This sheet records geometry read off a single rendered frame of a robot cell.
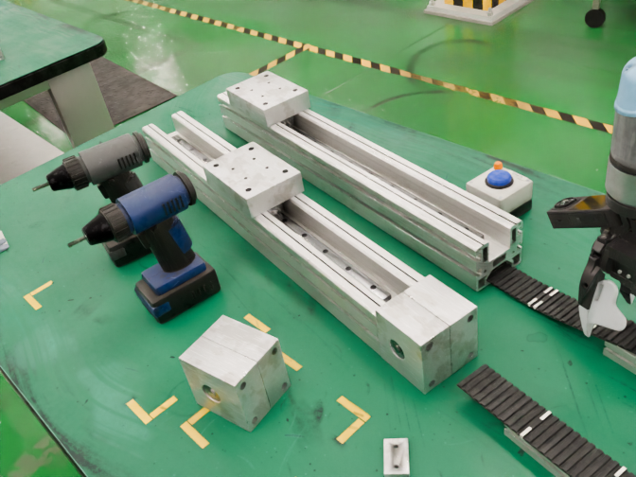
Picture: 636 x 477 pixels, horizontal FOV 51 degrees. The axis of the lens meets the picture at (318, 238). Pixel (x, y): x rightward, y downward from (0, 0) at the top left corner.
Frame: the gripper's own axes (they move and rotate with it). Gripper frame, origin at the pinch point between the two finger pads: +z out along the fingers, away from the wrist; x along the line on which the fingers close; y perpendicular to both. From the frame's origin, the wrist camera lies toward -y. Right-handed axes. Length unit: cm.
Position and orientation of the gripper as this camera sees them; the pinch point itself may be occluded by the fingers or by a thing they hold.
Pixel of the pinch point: (605, 310)
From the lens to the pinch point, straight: 96.7
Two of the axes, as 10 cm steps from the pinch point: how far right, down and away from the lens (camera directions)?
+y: 5.8, 4.3, -7.0
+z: 1.5, 7.8, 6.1
